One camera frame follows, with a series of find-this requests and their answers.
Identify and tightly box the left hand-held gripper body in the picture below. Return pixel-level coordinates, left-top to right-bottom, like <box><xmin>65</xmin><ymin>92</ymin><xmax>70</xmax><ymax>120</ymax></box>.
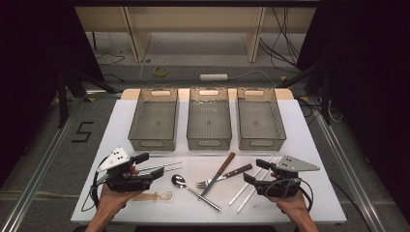
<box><xmin>96</xmin><ymin>147</ymin><xmax>157</xmax><ymax>193</ymax></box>

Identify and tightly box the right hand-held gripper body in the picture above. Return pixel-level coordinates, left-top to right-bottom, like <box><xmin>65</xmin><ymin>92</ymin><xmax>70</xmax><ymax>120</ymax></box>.
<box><xmin>254</xmin><ymin>155</ymin><xmax>321</xmax><ymax>198</ymax></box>

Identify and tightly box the fork with wooden handle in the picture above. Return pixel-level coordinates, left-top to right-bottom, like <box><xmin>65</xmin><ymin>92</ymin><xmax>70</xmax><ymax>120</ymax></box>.
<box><xmin>195</xmin><ymin>163</ymin><xmax>253</xmax><ymax>190</ymax></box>

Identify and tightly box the metal spoon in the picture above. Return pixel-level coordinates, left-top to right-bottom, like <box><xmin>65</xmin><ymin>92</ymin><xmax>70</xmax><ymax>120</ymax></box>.
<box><xmin>170</xmin><ymin>174</ymin><xmax>222</xmax><ymax>212</ymax></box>

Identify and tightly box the small translucent plastic spoon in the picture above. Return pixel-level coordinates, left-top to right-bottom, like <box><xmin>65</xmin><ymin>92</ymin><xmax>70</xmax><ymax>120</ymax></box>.
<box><xmin>131</xmin><ymin>190</ymin><xmax>174</xmax><ymax>202</ymax></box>

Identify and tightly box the knife with wooden handle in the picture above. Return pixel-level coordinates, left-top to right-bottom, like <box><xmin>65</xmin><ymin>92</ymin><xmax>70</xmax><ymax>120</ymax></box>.
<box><xmin>197</xmin><ymin>152</ymin><xmax>236</xmax><ymax>201</ymax></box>

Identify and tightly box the grey translucent plastic bin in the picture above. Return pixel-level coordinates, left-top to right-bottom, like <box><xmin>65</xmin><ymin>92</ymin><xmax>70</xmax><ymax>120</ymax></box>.
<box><xmin>187</xmin><ymin>87</ymin><xmax>233</xmax><ymax>151</ymax></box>
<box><xmin>128</xmin><ymin>87</ymin><xmax>179</xmax><ymax>152</ymax></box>
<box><xmin>236</xmin><ymin>87</ymin><xmax>287</xmax><ymax>152</ymax></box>

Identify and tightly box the person's right hand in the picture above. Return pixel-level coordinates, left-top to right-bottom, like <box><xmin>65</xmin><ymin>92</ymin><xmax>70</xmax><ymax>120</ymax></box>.
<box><xmin>269</xmin><ymin>172</ymin><xmax>310</xmax><ymax>216</ymax></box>

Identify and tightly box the person's left hand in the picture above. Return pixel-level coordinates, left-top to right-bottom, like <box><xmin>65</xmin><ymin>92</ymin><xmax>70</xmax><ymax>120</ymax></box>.
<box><xmin>96</xmin><ymin>165</ymin><xmax>144</xmax><ymax>216</ymax></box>

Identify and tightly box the white board table cover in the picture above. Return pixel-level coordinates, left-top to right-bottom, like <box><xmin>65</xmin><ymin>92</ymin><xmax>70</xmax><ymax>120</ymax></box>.
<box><xmin>71</xmin><ymin>99</ymin><xmax>347</xmax><ymax>225</ymax></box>

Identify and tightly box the black metal stand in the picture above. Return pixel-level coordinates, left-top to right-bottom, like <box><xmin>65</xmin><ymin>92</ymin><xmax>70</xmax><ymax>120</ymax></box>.
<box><xmin>56</xmin><ymin>69</ymin><xmax>117</xmax><ymax>129</ymax></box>
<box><xmin>279</xmin><ymin>57</ymin><xmax>333</xmax><ymax>125</ymax></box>

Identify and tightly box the white power strip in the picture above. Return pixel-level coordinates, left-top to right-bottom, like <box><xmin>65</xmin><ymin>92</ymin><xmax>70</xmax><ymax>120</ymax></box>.
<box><xmin>199</xmin><ymin>73</ymin><xmax>229</xmax><ymax>82</ymax></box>

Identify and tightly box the black curtain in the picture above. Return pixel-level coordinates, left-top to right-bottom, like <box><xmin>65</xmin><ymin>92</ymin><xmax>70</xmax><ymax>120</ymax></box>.
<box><xmin>298</xmin><ymin>0</ymin><xmax>410</xmax><ymax>223</ymax></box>
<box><xmin>0</xmin><ymin>0</ymin><xmax>104</xmax><ymax>187</ymax></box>

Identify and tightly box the beige wooden desk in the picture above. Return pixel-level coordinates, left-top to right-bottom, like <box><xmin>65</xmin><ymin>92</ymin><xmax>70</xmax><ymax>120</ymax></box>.
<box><xmin>74</xmin><ymin>6</ymin><xmax>317</xmax><ymax>64</ymax></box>

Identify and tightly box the right hand-held gripper cable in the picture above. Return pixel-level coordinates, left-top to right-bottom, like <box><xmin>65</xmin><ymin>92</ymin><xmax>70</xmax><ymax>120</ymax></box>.
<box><xmin>264</xmin><ymin>177</ymin><xmax>315</xmax><ymax>214</ymax></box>

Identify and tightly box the hand-held gripper cable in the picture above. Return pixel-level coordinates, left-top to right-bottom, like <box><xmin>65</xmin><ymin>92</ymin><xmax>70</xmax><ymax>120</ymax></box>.
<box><xmin>80</xmin><ymin>156</ymin><xmax>109</xmax><ymax>213</ymax></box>
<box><xmin>264</xmin><ymin>177</ymin><xmax>315</xmax><ymax>214</ymax></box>

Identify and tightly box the left hand-held gripper cable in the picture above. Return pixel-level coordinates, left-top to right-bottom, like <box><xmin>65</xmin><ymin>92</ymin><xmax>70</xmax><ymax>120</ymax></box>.
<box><xmin>80</xmin><ymin>156</ymin><xmax>109</xmax><ymax>213</ymax></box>

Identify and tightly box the metal floor rail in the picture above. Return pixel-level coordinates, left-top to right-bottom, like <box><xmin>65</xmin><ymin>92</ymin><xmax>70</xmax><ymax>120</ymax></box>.
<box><xmin>308</xmin><ymin>96</ymin><xmax>388</xmax><ymax>232</ymax></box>
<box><xmin>0</xmin><ymin>96</ymin><xmax>85</xmax><ymax>232</ymax></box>

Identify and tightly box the white power strip cable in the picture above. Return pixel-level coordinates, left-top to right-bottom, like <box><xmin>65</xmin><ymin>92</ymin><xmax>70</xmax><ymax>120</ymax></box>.
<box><xmin>138</xmin><ymin>61</ymin><xmax>278</xmax><ymax>89</ymax></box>

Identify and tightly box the thin black floor cable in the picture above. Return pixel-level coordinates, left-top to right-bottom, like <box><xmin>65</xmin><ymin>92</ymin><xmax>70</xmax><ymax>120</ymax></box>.
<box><xmin>95</xmin><ymin>52</ymin><xmax>126</xmax><ymax>67</ymax></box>

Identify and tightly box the bundle of black cables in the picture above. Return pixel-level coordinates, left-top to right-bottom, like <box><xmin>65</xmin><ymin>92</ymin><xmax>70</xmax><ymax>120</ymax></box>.
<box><xmin>259</xmin><ymin>6</ymin><xmax>303</xmax><ymax>71</ymax></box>

